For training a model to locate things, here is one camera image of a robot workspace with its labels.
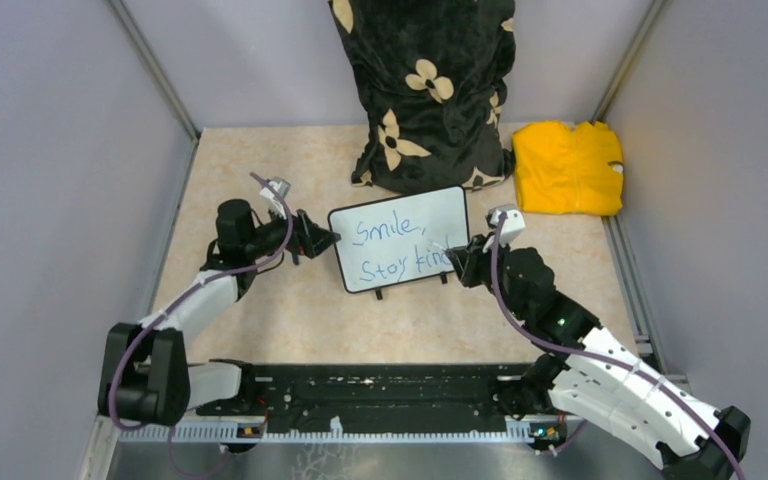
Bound small whiteboard black frame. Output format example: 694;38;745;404
328;186;470;294

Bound folded yellow garment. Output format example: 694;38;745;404
512;121;624;217

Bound black floral blanket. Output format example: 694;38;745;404
328;0;516;194

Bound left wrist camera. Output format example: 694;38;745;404
260;177;291;219

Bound aluminium rail frame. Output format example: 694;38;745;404
81;411;660;479

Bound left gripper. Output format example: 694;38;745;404
245;198;340;259

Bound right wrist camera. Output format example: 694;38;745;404
483;204;526;252

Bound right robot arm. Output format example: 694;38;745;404
445;235;751;479

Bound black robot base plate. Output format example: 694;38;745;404
180;356;586;452

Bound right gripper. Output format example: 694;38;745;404
448;230;529;320

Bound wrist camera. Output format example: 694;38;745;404
483;204;526;252
260;177;291;219

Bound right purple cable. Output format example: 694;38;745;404
488;211;750;480

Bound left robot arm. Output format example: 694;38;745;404
97;199;340;431

